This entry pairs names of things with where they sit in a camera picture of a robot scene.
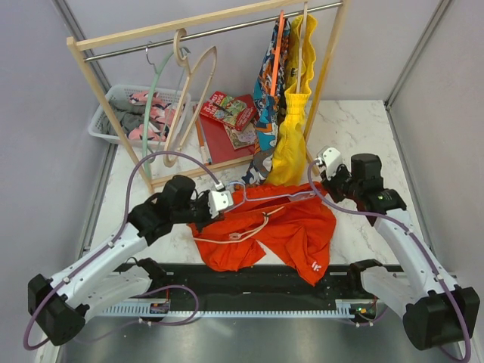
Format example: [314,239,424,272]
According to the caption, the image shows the blue wire hanger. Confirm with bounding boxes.
[228,181,316,205]

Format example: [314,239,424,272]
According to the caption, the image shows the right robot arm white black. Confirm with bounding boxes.
[314,147,480,361]

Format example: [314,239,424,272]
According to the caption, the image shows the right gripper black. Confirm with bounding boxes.
[321,162,362,203]

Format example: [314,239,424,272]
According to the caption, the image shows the small illustrated booklet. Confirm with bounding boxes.
[224,123,256,150]

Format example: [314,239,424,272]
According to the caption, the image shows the aluminium corner post left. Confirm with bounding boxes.
[51,0,118,228]

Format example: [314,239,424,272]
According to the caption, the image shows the aluminium corner post right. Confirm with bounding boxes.
[383,0,455,110]

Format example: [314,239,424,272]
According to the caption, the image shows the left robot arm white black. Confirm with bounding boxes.
[23,175,233,350]

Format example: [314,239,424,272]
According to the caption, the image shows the aluminium corner post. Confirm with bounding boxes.
[383,0,455,110]
[51,0,118,228]

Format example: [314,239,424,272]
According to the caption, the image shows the colourful patterned shorts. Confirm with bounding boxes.
[242,18,290,185]

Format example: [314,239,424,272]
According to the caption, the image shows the wooden clothes rack frame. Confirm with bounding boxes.
[67,1,351,192]

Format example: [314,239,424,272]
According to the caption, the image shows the light wooden hanger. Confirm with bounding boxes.
[163,28,217,167]

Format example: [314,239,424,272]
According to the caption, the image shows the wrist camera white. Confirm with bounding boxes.
[315,147,343,181]
[208,182,234,219]

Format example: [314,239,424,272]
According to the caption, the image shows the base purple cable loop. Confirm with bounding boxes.
[71,284,200,344]

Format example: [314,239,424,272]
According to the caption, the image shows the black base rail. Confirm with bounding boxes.
[113,263,405,313]

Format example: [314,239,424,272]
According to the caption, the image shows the yellow shorts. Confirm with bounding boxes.
[265,14,318,186]

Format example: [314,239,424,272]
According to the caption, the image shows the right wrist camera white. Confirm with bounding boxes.
[315,147,343,181]

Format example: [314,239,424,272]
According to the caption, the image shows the grey garment in basket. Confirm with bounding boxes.
[109,100,145,135]

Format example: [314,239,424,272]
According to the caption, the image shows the orange shorts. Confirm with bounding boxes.
[190,184,337,286]

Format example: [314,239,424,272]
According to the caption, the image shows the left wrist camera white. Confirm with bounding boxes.
[208,182,234,219]

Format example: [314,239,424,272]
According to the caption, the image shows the metal hanging rail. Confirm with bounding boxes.
[84,1,343,64]

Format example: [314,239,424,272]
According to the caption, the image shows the mint green plastic hanger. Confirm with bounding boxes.
[141,42,191,178]

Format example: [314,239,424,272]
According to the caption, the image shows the white plastic laundry basket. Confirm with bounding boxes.
[88,84,191,144]

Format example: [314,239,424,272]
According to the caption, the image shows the wooden hanger with yellow shorts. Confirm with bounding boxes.
[296,2,309,94]

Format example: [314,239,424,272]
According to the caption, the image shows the orange plastic hanger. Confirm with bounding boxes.
[270,10,284,97]

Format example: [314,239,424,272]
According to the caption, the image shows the white slotted cable duct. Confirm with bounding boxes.
[98,299,355,319]

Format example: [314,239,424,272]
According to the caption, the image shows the large red book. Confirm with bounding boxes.
[198,114,256,165]

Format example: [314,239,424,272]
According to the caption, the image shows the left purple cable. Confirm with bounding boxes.
[23,150,226,351]

